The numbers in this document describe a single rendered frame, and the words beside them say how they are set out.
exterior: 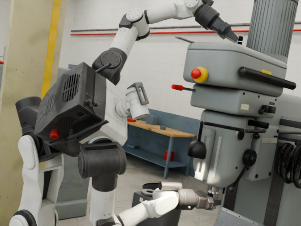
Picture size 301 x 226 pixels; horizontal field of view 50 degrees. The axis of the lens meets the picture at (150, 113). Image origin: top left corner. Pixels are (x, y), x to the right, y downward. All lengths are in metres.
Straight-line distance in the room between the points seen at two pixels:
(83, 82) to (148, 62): 6.87
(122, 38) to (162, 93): 6.11
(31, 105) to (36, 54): 1.27
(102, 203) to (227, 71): 0.65
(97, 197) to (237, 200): 0.93
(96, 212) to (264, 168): 0.79
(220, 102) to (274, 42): 0.43
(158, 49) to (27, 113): 6.53
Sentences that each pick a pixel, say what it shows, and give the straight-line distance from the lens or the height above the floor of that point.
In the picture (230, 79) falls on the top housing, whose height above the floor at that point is 1.76.
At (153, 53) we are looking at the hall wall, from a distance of 7.92.
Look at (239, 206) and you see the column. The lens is 1.87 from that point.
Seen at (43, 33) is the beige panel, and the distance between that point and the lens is 2.75.
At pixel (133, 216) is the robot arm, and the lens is 1.31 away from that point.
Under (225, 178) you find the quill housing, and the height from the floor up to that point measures 1.36.
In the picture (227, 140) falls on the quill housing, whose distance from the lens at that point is 1.34.
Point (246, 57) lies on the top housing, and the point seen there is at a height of 1.85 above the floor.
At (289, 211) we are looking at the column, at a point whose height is 1.19.
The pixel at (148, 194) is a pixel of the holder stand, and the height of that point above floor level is 1.13.
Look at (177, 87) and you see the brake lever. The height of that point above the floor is 1.70.
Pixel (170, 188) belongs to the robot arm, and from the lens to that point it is 1.37.
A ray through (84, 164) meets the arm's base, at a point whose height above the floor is 1.40.
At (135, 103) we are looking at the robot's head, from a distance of 1.18.
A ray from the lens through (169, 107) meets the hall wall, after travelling 7.32.
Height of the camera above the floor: 1.68
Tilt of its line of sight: 4 degrees down
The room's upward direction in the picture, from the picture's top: 9 degrees clockwise
